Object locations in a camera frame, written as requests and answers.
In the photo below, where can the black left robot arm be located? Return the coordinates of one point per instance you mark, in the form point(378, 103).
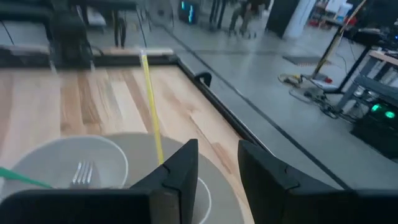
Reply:
point(70, 37)

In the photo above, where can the office chair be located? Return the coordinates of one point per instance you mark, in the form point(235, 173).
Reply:
point(244, 21)

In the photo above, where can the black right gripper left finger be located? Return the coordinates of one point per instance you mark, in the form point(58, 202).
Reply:
point(124, 208)

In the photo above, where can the round grey mat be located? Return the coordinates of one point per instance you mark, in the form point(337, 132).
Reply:
point(136, 149)

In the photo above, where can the black computer with green lights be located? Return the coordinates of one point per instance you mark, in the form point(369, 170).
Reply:
point(373, 130)

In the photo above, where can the white pillar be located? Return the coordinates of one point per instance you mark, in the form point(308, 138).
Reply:
point(298, 17)

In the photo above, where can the yellow pole stand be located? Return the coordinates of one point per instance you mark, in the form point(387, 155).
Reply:
point(334, 40)

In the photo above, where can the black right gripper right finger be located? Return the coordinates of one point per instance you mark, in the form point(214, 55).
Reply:
point(280, 199)

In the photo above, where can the grey desk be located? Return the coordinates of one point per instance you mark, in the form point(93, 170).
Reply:
point(373, 84)

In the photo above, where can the dark screen with cyan display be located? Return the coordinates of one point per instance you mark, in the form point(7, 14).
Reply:
point(188, 12)

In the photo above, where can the white bowl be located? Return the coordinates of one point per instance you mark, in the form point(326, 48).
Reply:
point(46, 161)

